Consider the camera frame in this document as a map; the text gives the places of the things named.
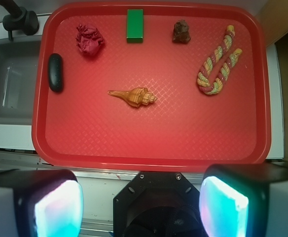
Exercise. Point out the smooth black stone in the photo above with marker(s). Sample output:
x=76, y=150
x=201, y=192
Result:
x=55, y=72

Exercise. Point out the green rectangular block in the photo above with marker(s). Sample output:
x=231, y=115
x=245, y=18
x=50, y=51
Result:
x=135, y=26

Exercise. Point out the grey sink basin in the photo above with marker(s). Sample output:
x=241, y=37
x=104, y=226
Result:
x=18, y=70

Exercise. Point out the crumpled red paper ball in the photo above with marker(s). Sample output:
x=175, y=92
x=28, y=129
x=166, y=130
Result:
x=89, y=40

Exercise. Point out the brown rough rock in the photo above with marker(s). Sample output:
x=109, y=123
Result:
x=181, y=32

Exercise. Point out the red plastic tray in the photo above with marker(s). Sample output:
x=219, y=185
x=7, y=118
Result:
x=213, y=102

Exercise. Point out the orange spiral sea shell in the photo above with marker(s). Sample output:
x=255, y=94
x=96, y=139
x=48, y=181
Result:
x=136, y=97

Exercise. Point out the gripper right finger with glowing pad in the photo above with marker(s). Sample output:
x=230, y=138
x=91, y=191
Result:
x=245, y=200

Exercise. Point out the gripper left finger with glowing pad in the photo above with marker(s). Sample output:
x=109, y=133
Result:
x=40, y=203

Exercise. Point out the black sink faucet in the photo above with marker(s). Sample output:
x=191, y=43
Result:
x=19, y=18

